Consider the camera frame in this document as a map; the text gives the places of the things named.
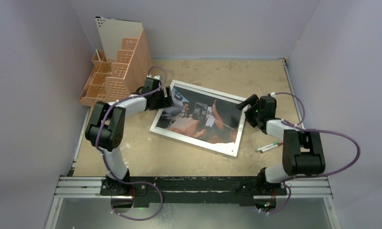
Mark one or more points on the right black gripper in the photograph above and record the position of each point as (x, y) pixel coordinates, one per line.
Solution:
(250, 109)

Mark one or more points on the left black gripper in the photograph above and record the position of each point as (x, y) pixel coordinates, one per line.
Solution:
(167, 102)

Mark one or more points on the printed photo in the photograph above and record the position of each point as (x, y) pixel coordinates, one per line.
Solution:
(201, 115)

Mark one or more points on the white wooden picture frame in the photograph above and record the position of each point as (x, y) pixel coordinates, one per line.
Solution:
(230, 149)

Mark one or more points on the orange plastic file organizer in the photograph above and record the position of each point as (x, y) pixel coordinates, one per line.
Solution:
(110, 81)

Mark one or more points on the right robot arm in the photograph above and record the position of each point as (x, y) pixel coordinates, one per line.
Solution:
(302, 151)

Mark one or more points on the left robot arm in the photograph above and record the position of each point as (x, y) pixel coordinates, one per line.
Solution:
(105, 129)

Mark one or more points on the green capped marker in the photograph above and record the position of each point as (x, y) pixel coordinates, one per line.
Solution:
(265, 146)

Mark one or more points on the red capped marker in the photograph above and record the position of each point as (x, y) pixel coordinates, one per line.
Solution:
(271, 147)

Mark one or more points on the beige perforated folder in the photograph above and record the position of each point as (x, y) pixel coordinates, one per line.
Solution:
(113, 31)

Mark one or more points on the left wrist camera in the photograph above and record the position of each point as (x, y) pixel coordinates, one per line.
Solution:
(157, 77)

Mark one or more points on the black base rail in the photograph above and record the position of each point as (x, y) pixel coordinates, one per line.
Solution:
(198, 190)

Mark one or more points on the aluminium table frame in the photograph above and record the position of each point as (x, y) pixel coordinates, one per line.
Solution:
(89, 188)

